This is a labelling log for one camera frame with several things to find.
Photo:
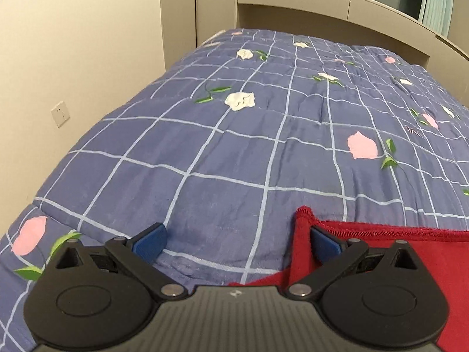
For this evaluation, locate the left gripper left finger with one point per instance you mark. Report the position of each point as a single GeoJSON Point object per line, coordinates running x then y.
{"type": "Point", "coordinates": [96, 297]}

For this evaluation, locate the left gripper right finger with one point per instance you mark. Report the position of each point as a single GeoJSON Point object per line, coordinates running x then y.
{"type": "Point", "coordinates": [372, 296]}

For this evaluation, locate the red knit sweater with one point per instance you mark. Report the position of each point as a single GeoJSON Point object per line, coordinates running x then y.
{"type": "Point", "coordinates": [444, 253]}

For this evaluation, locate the blue plaid floral quilt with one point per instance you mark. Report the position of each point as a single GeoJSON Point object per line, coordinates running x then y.
{"type": "Point", "coordinates": [226, 145]}

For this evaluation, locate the light blue right curtain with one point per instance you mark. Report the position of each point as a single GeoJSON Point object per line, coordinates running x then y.
{"type": "Point", "coordinates": [436, 15]}

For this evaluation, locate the white wall socket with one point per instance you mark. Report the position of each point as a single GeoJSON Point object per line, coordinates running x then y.
{"type": "Point", "coordinates": [60, 114]}

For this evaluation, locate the beige wall cabinet unit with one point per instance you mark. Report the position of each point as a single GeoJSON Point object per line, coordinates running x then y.
{"type": "Point", "coordinates": [187, 24]}

